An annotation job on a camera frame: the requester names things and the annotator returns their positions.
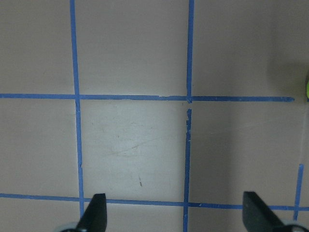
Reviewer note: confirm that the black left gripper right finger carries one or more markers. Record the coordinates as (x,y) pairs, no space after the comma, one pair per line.
(258,217)

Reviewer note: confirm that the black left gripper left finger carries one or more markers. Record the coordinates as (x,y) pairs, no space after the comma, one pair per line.
(94,218)

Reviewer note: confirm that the green apple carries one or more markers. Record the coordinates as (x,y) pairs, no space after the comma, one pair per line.
(307,87)

